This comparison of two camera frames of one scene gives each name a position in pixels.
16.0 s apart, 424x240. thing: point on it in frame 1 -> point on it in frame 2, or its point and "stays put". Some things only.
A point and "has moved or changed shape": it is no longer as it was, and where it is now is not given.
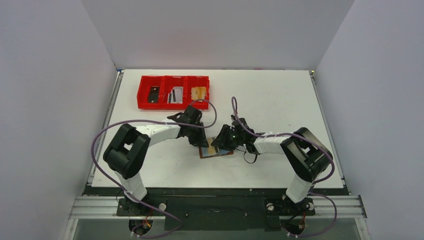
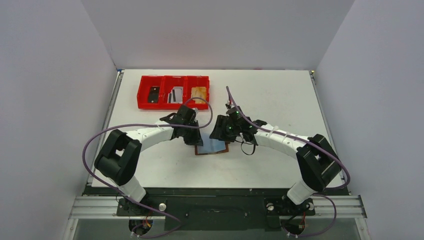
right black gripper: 222,139 -> 218,131
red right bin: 192,81 stays put
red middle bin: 168,82 stays put
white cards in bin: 176,95 stays put
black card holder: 154,95 stays put
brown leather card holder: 211,151 has moved or changed shape
